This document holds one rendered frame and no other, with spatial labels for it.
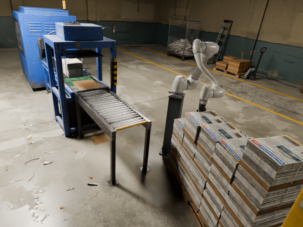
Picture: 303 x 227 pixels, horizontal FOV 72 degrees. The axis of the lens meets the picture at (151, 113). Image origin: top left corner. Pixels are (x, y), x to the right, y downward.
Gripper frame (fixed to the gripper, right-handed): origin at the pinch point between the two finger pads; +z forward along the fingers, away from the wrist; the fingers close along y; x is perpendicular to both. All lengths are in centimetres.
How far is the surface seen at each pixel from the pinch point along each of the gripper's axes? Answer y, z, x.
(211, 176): -18, 22, -66
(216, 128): -5.6, -12.9, -39.4
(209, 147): -18, -2, -53
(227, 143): -11, -14, -66
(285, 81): 562, 99, 346
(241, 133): 13, -13, -53
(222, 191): -19, 22, -84
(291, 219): -38, -34, -145
